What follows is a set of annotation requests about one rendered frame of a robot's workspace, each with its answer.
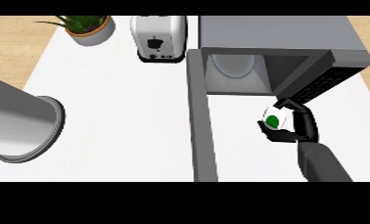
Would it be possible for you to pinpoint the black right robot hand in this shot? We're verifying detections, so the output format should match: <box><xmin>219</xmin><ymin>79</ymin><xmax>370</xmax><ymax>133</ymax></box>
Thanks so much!
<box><xmin>257</xmin><ymin>97</ymin><xmax>320</xmax><ymax>144</ymax></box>

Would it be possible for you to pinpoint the white milk carton green dot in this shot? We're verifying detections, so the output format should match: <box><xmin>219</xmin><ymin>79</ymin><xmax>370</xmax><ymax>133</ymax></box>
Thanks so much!
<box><xmin>260</xmin><ymin>104</ymin><xmax>289</xmax><ymax>131</ymax></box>

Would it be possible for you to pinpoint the grey microwave door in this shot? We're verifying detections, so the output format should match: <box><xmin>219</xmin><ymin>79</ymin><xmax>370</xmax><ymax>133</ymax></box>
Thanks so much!
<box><xmin>185</xmin><ymin>49</ymin><xmax>219</xmax><ymax>183</ymax></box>

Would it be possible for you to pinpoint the grey microwave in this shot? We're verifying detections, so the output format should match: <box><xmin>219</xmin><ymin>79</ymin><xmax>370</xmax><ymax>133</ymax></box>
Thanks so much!
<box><xmin>198</xmin><ymin>16</ymin><xmax>370</xmax><ymax>105</ymax></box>

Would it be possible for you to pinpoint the white glass turntable plate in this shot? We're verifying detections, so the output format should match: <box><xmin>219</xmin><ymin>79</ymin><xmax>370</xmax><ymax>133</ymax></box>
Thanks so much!
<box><xmin>212</xmin><ymin>54</ymin><xmax>257</xmax><ymax>79</ymax></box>

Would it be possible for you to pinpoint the white toaster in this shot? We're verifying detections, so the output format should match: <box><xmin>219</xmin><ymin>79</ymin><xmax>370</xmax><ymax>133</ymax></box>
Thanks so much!
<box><xmin>130</xmin><ymin>16</ymin><xmax>188</xmax><ymax>65</ymax></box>

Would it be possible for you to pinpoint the green plant in grey pot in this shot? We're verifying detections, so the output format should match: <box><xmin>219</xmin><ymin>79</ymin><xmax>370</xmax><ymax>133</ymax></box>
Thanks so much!
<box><xmin>33</xmin><ymin>16</ymin><xmax>117</xmax><ymax>47</ymax></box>

